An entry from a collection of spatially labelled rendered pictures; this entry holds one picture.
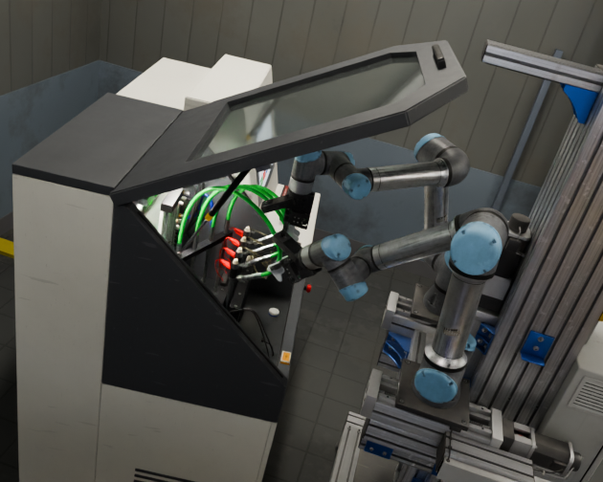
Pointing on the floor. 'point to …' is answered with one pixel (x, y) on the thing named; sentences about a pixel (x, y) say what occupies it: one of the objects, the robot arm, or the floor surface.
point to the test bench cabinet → (176, 441)
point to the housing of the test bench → (76, 265)
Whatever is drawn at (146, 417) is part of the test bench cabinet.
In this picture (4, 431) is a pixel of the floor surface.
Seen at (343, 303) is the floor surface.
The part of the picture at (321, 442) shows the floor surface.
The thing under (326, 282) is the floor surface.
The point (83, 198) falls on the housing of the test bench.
